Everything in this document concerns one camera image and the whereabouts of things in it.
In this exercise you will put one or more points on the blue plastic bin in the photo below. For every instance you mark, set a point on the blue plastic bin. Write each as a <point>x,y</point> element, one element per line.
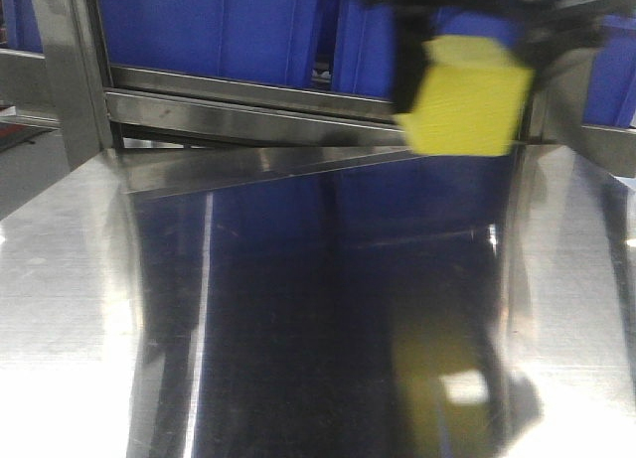
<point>364,60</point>
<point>266,41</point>

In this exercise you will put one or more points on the stainless steel shelf frame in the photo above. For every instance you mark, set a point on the stainless steel shelf frame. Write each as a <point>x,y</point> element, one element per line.
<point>56,72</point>

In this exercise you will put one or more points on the blue bin far right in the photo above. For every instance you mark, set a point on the blue bin far right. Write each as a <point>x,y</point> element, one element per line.
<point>611,89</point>

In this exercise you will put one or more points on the blue plastic bin left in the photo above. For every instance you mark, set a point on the blue plastic bin left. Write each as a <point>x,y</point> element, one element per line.
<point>266,41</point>

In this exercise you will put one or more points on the blue plastic bin right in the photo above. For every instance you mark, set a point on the blue plastic bin right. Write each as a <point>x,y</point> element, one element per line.
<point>364,60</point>

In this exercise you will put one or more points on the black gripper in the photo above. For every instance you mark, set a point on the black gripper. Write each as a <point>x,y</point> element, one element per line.
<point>549,30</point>

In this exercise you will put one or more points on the yellow foam block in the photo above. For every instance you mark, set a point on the yellow foam block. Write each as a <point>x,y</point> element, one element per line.
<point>469,101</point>

